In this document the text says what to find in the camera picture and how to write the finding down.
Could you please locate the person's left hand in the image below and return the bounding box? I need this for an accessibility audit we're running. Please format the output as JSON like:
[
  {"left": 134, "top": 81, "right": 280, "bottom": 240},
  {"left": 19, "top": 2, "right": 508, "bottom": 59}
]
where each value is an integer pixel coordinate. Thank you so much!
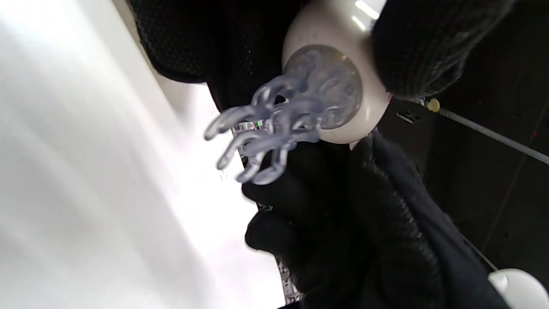
[{"left": 127, "top": 0, "right": 517, "bottom": 113}]

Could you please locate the person's right hand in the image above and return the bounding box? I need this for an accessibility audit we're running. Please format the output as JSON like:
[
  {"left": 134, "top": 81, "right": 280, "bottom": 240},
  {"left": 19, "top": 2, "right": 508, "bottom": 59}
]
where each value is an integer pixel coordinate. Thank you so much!
[{"left": 241, "top": 131, "right": 512, "bottom": 309}]

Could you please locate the white jellyfish mechanical toy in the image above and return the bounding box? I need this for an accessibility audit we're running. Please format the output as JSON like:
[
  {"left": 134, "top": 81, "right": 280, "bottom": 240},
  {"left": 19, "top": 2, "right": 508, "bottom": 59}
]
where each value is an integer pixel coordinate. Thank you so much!
[{"left": 204, "top": 0, "right": 393, "bottom": 186}]

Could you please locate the grey ceiling pipe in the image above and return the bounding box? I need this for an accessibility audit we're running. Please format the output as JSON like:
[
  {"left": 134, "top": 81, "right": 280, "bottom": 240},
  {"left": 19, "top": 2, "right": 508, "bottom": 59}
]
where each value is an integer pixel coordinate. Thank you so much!
[{"left": 418, "top": 97, "right": 549, "bottom": 166}]

